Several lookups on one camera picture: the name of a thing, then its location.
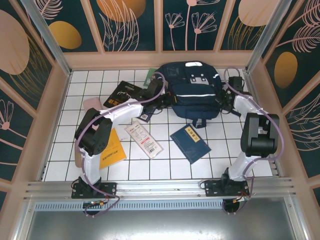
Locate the navy blue backpack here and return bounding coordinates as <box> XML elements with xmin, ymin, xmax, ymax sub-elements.
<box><xmin>155</xmin><ymin>60</ymin><xmax>226</xmax><ymax>129</ymax></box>

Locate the green booklet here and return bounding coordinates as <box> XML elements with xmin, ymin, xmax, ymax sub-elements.
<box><xmin>144</xmin><ymin>67</ymin><xmax>157</xmax><ymax>87</ymax></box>

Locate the black book with gold print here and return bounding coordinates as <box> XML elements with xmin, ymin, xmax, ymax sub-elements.
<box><xmin>103</xmin><ymin>80</ymin><xmax>141</xmax><ymax>110</ymax></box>

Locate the clear stationery pack with red label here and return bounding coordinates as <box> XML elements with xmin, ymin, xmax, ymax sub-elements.
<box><xmin>124</xmin><ymin>122</ymin><xmax>165</xmax><ymax>160</ymax></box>

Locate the blue book with white label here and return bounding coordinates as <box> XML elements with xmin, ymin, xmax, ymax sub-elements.
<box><xmin>169</xmin><ymin>123</ymin><xmax>212</xmax><ymax>165</ymax></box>

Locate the pink pencil case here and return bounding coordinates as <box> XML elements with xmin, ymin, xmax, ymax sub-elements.
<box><xmin>83</xmin><ymin>97</ymin><xmax>101</xmax><ymax>131</ymax></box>

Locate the yellow book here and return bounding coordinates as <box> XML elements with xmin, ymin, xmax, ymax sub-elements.
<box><xmin>99</xmin><ymin>127</ymin><xmax>127</xmax><ymax>171</ymax></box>

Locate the tan flat item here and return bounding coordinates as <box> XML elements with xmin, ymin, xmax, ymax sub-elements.
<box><xmin>74</xmin><ymin>150</ymin><xmax>83</xmax><ymax>169</ymax></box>

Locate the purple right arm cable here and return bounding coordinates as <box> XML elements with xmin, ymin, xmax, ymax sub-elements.
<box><xmin>223</xmin><ymin>65</ymin><xmax>285</xmax><ymax>216</ymax></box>

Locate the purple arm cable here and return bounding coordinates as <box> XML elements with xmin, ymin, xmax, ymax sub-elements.
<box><xmin>74</xmin><ymin>71</ymin><xmax>169</xmax><ymax>219</ymax></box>
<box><xmin>223</xmin><ymin>65</ymin><xmax>285</xmax><ymax>216</ymax></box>

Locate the aluminium frame post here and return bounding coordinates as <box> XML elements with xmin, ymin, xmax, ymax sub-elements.
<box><xmin>21</xmin><ymin>0</ymin><xmax>74</xmax><ymax>77</ymax></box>
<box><xmin>244</xmin><ymin>0</ymin><xmax>294</xmax><ymax>74</ymax></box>

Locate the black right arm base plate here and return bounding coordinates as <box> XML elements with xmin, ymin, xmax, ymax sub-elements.
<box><xmin>204</xmin><ymin>178</ymin><xmax>251</xmax><ymax>199</ymax></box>

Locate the aluminium mounting rail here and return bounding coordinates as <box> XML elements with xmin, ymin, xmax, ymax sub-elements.
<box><xmin>23</xmin><ymin>176</ymin><xmax>297</xmax><ymax>201</ymax></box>

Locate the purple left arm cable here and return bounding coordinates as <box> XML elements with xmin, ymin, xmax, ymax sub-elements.
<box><xmin>74</xmin><ymin>71</ymin><xmax>169</xmax><ymax>219</ymax></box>

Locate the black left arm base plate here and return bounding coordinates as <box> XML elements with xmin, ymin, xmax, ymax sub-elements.
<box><xmin>71</xmin><ymin>181</ymin><xmax>118</xmax><ymax>200</ymax></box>

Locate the small controller board with wires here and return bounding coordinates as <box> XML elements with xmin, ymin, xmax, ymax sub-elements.
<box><xmin>83</xmin><ymin>199</ymin><xmax>107</xmax><ymax>209</ymax></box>
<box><xmin>233</xmin><ymin>195</ymin><xmax>251</xmax><ymax>204</ymax></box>

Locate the slotted grey cable duct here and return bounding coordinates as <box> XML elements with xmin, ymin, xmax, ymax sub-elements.
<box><xmin>33</xmin><ymin>201</ymin><xmax>288</xmax><ymax>212</ymax></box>

